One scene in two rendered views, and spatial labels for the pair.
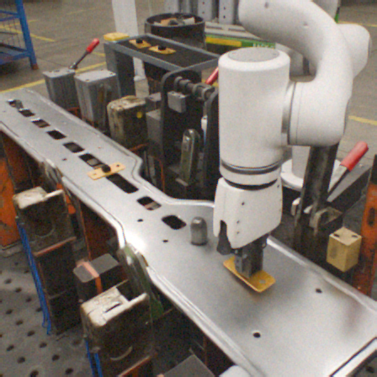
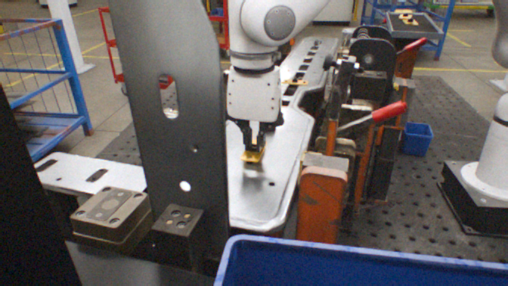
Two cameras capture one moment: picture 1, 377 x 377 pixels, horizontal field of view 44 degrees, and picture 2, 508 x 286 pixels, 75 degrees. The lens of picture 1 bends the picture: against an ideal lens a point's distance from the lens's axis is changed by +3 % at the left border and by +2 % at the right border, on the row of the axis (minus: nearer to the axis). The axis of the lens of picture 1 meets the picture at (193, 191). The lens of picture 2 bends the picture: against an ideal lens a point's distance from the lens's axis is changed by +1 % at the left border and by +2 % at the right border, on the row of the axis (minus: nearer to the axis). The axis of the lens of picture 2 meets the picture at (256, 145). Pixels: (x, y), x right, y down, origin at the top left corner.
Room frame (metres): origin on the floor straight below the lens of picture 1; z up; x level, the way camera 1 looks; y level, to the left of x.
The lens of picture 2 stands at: (0.20, -0.55, 1.36)
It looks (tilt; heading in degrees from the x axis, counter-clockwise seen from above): 30 degrees down; 52
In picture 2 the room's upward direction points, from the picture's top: straight up
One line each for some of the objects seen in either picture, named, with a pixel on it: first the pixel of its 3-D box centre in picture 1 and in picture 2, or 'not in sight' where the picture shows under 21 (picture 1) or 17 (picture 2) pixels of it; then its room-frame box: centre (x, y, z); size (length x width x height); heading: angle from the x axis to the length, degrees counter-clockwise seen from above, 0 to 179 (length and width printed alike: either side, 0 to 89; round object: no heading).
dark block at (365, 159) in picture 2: not in sight; (357, 149); (0.87, -0.11, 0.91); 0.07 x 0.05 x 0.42; 126
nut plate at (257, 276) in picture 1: (248, 269); (254, 148); (0.55, -0.08, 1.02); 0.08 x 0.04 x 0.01; 36
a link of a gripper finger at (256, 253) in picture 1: (260, 246); (265, 135); (0.57, -0.10, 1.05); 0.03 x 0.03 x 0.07; 36
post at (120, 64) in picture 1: (126, 108); not in sight; (1.52, 0.22, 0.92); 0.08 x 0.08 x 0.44; 36
